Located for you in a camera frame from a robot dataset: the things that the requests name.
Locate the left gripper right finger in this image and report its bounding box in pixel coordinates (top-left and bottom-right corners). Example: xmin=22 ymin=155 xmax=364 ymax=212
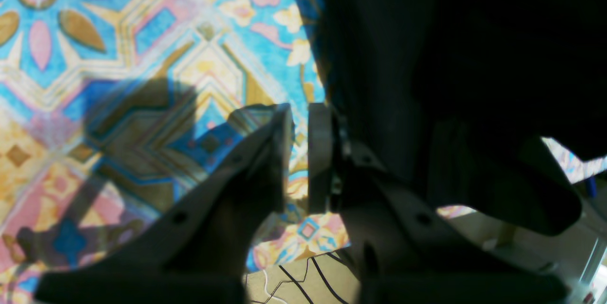
xmin=308 ymin=103 xmax=568 ymax=304

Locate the patterned tablecloth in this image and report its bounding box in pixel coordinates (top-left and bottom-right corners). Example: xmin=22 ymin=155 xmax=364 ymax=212
xmin=0 ymin=0 xmax=607 ymax=304

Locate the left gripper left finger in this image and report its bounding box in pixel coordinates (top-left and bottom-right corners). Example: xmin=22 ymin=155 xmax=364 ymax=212
xmin=33 ymin=103 xmax=294 ymax=304

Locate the black T-shirt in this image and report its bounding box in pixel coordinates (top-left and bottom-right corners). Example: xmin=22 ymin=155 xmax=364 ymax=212
xmin=323 ymin=0 xmax=606 ymax=236

